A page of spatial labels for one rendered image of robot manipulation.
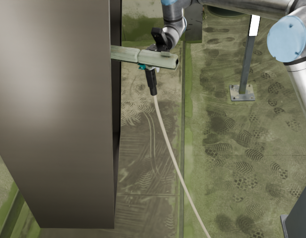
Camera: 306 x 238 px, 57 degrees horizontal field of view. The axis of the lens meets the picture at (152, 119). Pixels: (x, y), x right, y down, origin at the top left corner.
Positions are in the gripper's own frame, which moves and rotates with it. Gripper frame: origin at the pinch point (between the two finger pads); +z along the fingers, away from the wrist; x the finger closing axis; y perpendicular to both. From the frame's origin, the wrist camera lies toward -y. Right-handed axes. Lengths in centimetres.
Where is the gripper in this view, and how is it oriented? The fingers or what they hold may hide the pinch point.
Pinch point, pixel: (147, 65)
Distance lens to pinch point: 113.0
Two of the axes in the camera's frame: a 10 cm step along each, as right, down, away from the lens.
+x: -9.2, -2.2, 3.2
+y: 1.0, 6.7, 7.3
